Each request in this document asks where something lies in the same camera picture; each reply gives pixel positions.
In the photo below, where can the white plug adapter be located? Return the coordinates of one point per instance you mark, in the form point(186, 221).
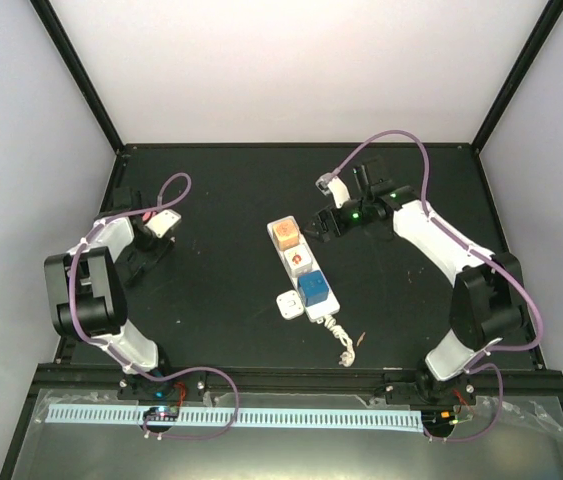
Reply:
point(290, 305)

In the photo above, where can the small green circuit board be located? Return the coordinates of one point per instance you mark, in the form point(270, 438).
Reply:
point(161, 414)

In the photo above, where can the light blue slotted cable duct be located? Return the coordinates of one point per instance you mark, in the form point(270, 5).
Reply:
point(282, 418)

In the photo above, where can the blue cube socket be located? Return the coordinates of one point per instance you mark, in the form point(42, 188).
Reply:
point(313, 288)

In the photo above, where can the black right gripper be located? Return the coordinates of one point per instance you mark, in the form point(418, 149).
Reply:
point(321, 217)

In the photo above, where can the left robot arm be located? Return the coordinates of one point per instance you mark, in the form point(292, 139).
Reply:
point(86, 293)

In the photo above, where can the white power strip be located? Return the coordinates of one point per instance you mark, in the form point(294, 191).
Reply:
point(317, 312)

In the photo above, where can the white tiger cube socket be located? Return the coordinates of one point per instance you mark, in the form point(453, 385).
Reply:
point(298, 260)

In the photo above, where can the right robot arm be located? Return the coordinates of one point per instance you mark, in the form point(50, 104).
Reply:
point(486, 304)

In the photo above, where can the beige dragon cube socket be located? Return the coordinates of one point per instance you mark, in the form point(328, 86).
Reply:
point(285, 234)

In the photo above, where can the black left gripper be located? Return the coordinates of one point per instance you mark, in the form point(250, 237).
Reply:
point(156, 253)

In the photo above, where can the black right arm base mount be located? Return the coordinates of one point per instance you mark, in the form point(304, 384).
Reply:
point(420, 388)

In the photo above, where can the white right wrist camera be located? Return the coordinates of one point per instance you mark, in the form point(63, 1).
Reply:
point(329, 184)

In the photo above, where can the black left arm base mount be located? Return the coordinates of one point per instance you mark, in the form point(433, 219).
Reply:
point(188, 387)

